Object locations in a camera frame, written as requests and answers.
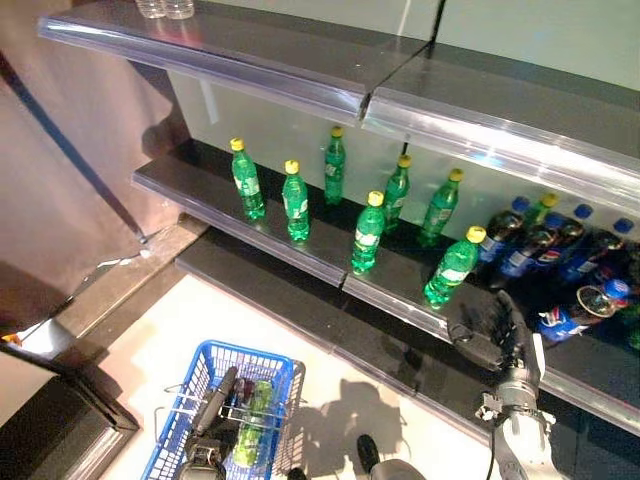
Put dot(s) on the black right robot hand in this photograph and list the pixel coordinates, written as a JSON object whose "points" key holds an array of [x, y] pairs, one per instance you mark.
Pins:
{"points": [[490, 340]]}

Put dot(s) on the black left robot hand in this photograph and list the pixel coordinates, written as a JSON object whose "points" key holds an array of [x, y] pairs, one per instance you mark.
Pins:
{"points": [[212, 420]]}

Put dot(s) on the dark Pepsi bottle blue cap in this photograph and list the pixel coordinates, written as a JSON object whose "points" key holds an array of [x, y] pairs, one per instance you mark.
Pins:
{"points": [[584, 267], [552, 256], [492, 246], [517, 261], [560, 322], [241, 389]]}

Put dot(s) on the blue plastic shopping basket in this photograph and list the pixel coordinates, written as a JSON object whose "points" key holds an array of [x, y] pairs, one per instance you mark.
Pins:
{"points": [[240, 350]]}

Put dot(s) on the dark stone floor ledge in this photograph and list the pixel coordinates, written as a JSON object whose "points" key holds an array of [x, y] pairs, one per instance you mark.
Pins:
{"points": [[125, 280]]}

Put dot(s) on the brown curtain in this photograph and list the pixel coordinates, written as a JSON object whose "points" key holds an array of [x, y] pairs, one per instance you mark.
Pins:
{"points": [[75, 150]]}

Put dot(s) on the clear water bottle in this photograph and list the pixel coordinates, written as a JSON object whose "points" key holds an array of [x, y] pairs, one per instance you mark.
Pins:
{"points": [[150, 7], [179, 7]]}

